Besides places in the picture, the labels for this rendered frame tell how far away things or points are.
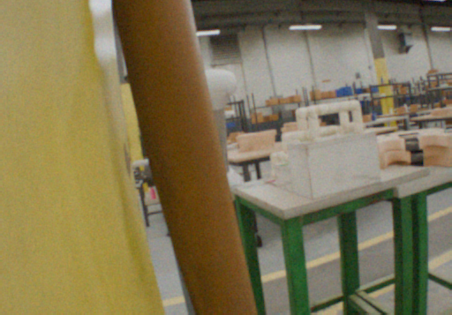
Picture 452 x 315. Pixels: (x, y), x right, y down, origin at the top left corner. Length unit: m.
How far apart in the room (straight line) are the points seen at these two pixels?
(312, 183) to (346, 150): 0.16
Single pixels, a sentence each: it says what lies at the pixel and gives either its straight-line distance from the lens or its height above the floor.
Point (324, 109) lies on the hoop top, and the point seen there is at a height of 1.19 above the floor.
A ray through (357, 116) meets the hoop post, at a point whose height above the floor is 1.16.
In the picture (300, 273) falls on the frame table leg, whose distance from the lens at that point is 1.08.
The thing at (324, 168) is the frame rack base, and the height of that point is 1.02.
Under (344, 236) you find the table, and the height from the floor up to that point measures 0.57.
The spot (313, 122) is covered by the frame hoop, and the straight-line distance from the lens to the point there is 1.03.
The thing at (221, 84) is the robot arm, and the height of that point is 1.38.
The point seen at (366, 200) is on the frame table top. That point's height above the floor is 0.88.
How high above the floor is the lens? 1.19
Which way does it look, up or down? 3 degrees down
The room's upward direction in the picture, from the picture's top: 9 degrees counter-clockwise
